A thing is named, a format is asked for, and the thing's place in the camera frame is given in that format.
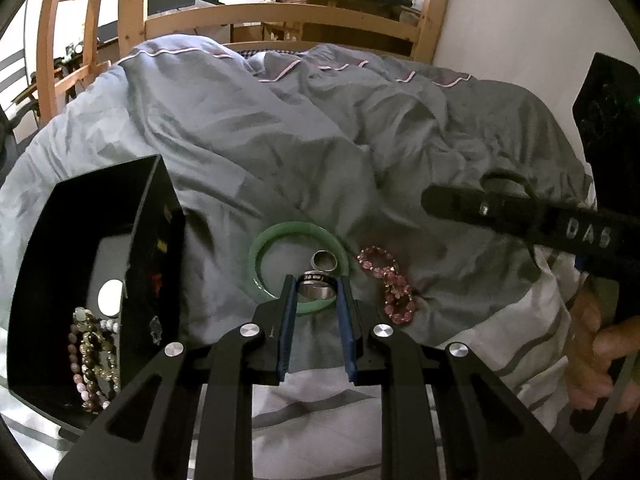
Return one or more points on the green jade bangle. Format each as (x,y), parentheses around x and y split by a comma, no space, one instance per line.
(260,260)

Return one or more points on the person's right hand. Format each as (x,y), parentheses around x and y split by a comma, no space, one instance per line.
(592,355)

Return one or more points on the white grey-striped bed sheet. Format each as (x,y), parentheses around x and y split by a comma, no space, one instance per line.
(520,340)

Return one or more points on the grey blanket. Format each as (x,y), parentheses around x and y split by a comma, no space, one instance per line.
(310,135)

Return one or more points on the round white disc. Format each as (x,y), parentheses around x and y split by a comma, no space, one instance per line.
(110,297)

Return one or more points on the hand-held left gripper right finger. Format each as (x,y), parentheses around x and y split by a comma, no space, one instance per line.
(346,332)

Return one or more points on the wooden ladder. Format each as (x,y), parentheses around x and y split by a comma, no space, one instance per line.
(70,35)

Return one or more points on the wooden bed frame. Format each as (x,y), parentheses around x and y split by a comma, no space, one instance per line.
(280,17)

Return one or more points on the black jewelry box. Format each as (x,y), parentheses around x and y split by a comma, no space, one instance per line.
(150,240)

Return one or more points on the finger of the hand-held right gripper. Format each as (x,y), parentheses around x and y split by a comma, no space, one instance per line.
(505,211)

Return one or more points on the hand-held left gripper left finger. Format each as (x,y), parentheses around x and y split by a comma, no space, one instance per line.
(284,332)

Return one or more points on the wooden desk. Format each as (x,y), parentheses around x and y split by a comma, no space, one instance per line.
(345,2)

